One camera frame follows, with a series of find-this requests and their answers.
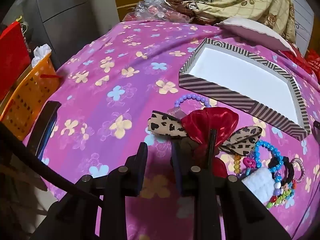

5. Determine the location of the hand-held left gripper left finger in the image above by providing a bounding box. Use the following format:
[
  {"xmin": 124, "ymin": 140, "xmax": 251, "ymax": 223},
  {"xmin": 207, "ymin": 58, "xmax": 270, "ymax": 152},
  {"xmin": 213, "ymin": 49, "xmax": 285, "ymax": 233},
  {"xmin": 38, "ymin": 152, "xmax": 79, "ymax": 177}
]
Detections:
[{"xmin": 32, "ymin": 142, "xmax": 149, "ymax": 240}]

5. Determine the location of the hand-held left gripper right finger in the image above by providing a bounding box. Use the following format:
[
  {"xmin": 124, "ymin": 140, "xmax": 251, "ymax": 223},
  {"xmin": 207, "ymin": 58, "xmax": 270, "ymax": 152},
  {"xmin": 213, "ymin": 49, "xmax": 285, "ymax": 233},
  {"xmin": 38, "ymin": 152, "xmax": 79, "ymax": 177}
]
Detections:
[{"xmin": 171, "ymin": 129, "xmax": 292, "ymax": 240}]

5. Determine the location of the leopard print hair bow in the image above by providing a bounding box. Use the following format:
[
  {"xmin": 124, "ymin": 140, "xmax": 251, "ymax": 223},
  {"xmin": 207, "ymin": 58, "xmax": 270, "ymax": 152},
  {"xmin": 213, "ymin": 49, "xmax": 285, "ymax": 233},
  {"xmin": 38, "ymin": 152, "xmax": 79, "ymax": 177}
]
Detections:
[{"xmin": 147, "ymin": 111, "xmax": 263, "ymax": 155}]

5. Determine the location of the blue bead bracelet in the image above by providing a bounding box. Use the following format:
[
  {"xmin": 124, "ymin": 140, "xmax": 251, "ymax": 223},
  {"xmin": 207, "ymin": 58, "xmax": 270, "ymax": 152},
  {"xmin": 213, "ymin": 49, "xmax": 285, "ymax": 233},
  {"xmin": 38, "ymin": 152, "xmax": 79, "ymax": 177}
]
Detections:
[{"xmin": 254, "ymin": 140, "xmax": 285, "ymax": 168}]

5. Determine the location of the red satin scrunchie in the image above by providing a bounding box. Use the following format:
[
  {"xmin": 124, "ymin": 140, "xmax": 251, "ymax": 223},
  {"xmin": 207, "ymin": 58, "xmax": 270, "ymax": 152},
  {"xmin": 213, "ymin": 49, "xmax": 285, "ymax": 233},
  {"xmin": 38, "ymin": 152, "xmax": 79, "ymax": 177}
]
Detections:
[{"xmin": 181, "ymin": 107, "xmax": 239, "ymax": 179}]

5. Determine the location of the multicolour bead bracelet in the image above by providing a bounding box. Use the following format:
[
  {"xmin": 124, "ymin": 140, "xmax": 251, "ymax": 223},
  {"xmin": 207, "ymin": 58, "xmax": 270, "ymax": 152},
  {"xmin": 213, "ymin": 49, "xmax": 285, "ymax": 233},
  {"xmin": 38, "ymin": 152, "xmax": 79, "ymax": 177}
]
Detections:
[{"xmin": 272, "ymin": 172, "xmax": 296, "ymax": 201}]

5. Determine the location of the white fluffy scrunchie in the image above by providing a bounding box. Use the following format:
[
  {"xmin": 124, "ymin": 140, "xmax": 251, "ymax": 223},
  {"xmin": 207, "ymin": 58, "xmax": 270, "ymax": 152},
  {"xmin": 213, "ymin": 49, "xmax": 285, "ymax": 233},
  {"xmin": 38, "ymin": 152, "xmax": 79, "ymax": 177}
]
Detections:
[{"xmin": 241, "ymin": 167, "xmax": 276, "ymax": 205}]

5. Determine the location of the striped cardboard box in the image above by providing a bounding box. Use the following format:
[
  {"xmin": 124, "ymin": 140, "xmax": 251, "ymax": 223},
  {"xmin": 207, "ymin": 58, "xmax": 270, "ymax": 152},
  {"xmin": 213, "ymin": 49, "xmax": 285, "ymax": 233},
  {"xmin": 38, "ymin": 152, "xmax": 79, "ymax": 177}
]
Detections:
[{"xmin": 178, "ymin": 38, "xmax": 312, "ymax": 141}]

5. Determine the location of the black scrunchie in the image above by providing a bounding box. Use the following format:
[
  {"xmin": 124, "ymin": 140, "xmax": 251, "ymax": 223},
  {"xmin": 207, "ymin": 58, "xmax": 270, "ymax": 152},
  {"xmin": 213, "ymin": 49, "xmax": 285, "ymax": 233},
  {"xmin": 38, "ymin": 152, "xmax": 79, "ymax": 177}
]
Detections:
[{"xmin": 268, "ymin": 156, "xmax": 298, "ymax": 180}]

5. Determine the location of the red printed bag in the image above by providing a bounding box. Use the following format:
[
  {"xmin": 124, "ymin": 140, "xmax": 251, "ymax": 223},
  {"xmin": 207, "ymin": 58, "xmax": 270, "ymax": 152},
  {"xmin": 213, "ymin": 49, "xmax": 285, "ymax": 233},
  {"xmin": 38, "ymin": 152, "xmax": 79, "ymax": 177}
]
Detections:
[{"xmin": 279, "ymin": 49, "xmax": 320, "ymax": 81}]

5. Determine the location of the pink floral bedsheet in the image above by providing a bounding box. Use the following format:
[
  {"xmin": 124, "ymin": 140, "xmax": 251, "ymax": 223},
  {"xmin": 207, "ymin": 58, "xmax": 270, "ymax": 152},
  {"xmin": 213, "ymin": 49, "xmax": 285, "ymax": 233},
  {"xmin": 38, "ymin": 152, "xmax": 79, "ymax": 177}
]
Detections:
[{"xmin": 22, "ymin": 20, "xmax": 320, "ymax": 240}]

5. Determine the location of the black chair back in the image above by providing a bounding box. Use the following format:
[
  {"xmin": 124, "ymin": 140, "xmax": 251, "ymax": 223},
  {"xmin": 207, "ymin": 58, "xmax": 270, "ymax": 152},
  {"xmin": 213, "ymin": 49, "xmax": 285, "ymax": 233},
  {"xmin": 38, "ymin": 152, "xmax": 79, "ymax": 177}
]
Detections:
[{"xmin": 26, "ymin": 101, "xmax": 62, "ymax": 161}]

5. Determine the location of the white pillow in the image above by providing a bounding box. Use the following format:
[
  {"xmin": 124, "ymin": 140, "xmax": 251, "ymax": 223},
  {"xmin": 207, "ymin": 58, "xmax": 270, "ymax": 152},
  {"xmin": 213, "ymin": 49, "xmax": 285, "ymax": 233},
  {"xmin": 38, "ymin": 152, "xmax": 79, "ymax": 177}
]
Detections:
[{"xmin": 215, "ymin": 17, "xmax": 297, "ymax": 53}]

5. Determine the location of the orange plastic basket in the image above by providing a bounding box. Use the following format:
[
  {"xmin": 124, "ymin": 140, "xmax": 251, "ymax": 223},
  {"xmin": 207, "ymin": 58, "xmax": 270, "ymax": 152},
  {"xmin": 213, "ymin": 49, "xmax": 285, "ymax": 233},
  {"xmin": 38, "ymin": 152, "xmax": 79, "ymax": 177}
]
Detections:
[{"xmin": 0, "ymin": 52, "xmax": 63, "ymax": 141}]

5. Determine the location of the white plastic bag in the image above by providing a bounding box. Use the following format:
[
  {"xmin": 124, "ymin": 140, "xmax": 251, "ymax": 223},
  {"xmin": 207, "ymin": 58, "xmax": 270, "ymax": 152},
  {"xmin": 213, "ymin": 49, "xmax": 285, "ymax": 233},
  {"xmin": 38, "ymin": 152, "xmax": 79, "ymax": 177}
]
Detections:
[{"xmin": 31, "ymin": 43, "xmax": 52, "ymax": 68}]

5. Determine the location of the clear plastic bag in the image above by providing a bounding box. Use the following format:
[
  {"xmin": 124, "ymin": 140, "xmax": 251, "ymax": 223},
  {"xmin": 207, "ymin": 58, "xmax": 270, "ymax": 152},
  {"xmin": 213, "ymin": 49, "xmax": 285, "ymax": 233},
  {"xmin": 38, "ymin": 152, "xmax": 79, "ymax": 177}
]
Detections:
[{"xmin": 122, "ymin": 0, "xmax": 193, "ymax": 25}]

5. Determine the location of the red paper bag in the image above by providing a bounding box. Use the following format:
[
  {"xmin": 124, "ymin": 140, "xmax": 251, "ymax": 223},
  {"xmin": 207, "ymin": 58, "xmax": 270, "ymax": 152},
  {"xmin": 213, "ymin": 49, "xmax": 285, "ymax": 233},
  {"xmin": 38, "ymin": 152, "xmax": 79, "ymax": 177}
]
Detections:
[{"xmin": 0, "ymin": 21, "xmax": 32, "ymax": 101}]

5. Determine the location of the grey cabinet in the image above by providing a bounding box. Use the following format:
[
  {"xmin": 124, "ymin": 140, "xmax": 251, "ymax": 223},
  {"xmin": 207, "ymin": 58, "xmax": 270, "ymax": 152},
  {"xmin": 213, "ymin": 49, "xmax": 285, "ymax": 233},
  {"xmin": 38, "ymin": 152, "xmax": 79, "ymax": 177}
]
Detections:
[{"xmin": 22, "ymin": 0, "xmax": 121, "ymax": 68}]

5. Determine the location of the rainbow crystal bracelet with heart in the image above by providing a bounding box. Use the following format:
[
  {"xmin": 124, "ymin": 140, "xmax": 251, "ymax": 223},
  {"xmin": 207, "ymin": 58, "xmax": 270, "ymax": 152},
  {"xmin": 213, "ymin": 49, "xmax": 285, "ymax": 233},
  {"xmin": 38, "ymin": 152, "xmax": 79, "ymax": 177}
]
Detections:
[{"xmin": 233, "ymin": 154, "xmax": 257, "ymax": 177}]

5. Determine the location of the purple bead bracelet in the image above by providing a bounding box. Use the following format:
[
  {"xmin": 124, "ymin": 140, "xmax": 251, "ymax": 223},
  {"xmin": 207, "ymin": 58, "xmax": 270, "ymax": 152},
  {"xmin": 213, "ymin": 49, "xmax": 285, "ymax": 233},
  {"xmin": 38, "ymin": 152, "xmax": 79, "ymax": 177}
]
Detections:
[{"xmin": 174, "ymin": 93, "xmax": 212, "ymax": 111}]

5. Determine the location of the black cable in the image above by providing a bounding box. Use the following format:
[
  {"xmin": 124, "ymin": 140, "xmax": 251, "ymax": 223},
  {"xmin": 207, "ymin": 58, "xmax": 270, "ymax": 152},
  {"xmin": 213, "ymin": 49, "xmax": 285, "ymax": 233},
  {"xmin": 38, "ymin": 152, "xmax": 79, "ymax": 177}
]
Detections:
[{"xmin": 0, "ymin": 124, "xmax": 103, "ymax": 203}]

